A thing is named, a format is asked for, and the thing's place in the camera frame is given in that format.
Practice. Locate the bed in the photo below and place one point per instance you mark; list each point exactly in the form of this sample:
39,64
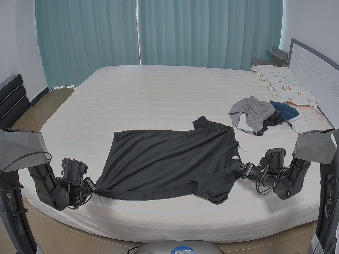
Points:
159,102

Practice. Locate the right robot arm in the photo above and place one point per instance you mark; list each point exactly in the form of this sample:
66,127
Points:
291,178

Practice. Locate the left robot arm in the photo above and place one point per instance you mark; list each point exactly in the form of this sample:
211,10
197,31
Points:
42,178

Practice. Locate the blue-green curtain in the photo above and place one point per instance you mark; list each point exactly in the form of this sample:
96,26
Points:
206,25
87,30

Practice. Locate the pile of clothes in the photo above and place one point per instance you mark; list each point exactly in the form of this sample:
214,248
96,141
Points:
257,115

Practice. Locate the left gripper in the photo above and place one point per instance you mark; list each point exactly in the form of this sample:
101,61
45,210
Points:
88,188

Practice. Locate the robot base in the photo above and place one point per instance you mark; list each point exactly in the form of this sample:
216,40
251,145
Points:
180,249

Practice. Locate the white printed pillow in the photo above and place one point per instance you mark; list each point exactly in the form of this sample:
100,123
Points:
286,85

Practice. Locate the grey bedside table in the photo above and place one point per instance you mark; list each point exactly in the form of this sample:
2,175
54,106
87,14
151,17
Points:
275,57

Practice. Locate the black T-shirt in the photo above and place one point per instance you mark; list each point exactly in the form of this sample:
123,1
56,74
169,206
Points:
169,163

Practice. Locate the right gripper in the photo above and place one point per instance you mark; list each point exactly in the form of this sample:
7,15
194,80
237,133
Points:
251,172

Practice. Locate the black chest of drawers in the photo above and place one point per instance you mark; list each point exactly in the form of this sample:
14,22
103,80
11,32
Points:
12,99

